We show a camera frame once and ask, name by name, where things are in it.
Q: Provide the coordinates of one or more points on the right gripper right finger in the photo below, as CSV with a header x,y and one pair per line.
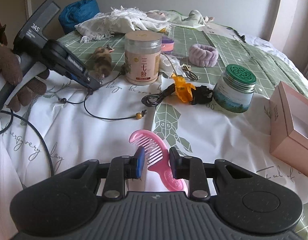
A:
x,y
191,169

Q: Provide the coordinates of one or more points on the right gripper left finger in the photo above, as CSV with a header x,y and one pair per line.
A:
x,y
123,168

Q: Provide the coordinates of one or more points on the pink plastic comb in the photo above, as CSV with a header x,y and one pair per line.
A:
x,y
157,158

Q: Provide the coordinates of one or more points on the yellow fabric flower clip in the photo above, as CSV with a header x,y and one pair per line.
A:
x,y
183,89

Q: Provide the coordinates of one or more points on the purple fluffy headband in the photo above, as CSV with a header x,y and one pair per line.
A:
x,y
203,55

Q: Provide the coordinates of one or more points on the pink purple packaged sponge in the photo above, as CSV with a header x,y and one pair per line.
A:
x,y
167,45

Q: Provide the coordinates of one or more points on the brown knit gloved hand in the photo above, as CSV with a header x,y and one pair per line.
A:
x,y
11,71

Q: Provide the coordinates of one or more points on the blue crumpled bag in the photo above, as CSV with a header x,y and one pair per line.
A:
x,y
76,13

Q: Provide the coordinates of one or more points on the white fringed cloth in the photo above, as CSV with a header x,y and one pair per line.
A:
x,y
121,21

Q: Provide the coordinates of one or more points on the green white bed sheet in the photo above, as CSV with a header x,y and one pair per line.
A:
x,y
63,127

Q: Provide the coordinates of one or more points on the green lidded glass jar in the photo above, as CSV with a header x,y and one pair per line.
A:
x,y
235,88

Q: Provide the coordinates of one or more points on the beige lidded plastic jar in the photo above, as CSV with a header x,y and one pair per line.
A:
x,y
142,56

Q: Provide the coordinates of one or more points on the pink cardboard box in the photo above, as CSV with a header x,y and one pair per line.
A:
x,y
289,127

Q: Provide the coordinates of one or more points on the light green baby clothing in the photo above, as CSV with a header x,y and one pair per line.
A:
x,y
194,20

